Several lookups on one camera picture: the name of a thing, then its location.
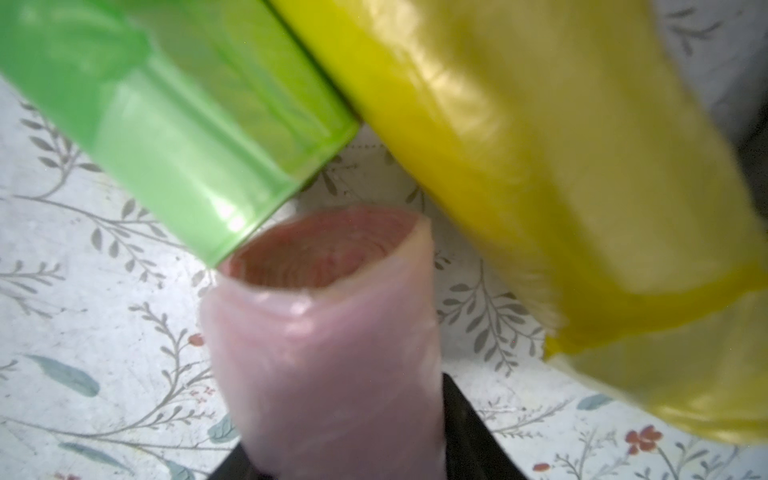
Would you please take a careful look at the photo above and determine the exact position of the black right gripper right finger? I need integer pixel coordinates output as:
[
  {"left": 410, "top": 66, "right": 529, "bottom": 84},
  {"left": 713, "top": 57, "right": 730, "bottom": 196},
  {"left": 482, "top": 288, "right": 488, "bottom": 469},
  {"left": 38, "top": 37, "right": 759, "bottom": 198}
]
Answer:
[{"left": 442, "top": 373, "right": 527, "bottom": 480}]

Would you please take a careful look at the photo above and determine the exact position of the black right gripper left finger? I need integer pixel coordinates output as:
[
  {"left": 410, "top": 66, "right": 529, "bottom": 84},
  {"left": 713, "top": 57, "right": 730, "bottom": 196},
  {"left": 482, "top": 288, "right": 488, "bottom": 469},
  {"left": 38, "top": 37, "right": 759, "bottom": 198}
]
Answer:
[{"left": 208, "top": 443, "right": 264, "bottom": 480}]

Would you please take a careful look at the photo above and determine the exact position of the yellow trash bag roll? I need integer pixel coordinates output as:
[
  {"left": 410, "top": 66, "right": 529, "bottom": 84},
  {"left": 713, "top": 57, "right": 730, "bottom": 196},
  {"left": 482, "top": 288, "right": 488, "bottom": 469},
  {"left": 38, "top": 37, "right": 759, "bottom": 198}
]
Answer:
[{"left": 274, "top": 1, "right": 767, "bottom": 443}]

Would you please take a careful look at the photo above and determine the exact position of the green labelled trash bag roll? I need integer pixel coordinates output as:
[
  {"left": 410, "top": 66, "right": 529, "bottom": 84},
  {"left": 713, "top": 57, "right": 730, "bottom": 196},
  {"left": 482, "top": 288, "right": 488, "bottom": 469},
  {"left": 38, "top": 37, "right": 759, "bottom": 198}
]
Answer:
[{"left": 1, "top": 1, "right": 359, "bottom": 267}]

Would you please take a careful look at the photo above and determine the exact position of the pink trash bag roll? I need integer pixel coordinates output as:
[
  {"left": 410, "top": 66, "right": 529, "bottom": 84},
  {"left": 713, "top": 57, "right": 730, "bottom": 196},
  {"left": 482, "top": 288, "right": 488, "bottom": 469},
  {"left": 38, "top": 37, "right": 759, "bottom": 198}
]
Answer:
[{"left": 201, "top": 205, "right": 446, "bottom": 479}]

